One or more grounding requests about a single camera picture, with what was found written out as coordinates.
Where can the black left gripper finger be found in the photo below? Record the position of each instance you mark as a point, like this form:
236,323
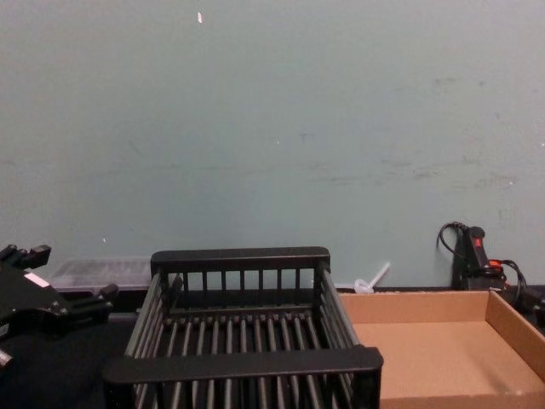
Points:
36,255
87,304

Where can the black table cloth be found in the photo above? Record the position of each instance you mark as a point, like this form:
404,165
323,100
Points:
51,375

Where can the clear plastic case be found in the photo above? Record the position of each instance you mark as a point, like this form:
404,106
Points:
102,272

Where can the black rack with steel bars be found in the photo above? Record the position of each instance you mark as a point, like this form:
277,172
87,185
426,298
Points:
238,366

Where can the shallow brown cardboard tray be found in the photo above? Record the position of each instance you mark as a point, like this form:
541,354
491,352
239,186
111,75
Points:
426,349

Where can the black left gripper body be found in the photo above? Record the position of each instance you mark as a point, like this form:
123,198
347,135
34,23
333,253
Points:
25,307

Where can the plain pale wall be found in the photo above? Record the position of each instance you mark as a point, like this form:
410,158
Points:
272,128

